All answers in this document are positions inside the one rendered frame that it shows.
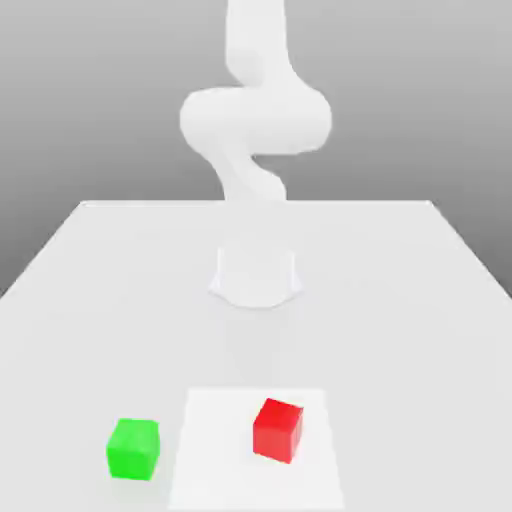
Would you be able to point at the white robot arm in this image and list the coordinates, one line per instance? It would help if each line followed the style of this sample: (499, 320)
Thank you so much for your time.
(256, 120)

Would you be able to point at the small red cube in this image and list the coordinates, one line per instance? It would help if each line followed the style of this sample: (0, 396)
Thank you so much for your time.
(276, 432)

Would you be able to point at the small green cube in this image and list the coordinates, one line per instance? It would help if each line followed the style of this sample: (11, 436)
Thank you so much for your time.
(132, 450)

